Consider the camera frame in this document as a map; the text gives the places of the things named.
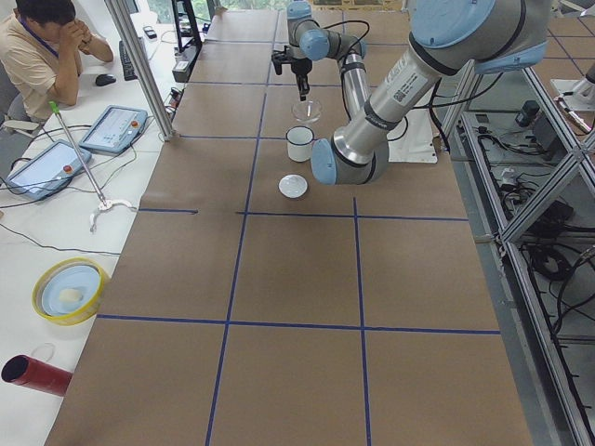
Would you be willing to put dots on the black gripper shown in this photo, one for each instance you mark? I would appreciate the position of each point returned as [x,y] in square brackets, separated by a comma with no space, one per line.
[299,68]

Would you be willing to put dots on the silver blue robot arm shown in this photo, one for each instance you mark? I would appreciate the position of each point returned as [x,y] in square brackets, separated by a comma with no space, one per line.
[497,36]

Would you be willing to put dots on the white enamel cup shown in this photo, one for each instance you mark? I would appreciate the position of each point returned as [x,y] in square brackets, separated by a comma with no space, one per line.
[299,143]

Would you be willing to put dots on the black keyboard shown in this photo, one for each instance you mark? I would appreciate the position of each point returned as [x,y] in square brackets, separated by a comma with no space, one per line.
[126,62]

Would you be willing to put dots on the far teach pendant tablet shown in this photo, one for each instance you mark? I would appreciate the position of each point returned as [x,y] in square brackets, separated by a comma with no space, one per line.
[115,130]

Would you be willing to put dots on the teach pendant tablet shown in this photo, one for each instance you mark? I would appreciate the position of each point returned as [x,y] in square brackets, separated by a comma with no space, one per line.
[115,130]
[47,173]

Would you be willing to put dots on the black computer mouse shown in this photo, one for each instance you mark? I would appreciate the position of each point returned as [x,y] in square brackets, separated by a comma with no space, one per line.
[105,79]

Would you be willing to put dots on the brown paper table cover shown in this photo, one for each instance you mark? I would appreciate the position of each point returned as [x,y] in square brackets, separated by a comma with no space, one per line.
[354,315]

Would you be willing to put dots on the reacher grabber stick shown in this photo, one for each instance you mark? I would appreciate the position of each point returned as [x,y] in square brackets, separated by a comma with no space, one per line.
[105,204]

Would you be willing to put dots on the seated person beige shirt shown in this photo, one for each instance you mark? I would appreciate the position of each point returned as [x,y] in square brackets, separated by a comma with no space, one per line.
[42,43]

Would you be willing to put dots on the near teach pendant tablet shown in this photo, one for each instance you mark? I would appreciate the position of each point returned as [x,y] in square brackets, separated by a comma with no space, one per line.
[47,173]

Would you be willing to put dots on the light blue plate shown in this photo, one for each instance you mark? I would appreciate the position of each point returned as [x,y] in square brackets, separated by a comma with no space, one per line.
[83,277]

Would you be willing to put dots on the white food piece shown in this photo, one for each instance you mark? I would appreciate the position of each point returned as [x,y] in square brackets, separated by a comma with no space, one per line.
[70,295]

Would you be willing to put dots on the yellow rimmed round tub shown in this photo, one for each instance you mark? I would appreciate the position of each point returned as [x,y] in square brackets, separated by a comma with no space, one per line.
[80,315]

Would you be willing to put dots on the red cardboard tube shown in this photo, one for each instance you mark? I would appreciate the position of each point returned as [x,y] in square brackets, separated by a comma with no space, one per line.
[32,373]

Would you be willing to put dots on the aluminium frame post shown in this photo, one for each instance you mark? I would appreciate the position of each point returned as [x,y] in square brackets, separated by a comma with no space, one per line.
[125,27]

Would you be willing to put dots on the aluminium frame rail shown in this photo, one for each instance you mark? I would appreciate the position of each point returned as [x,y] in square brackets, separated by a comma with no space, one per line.
[527,141]

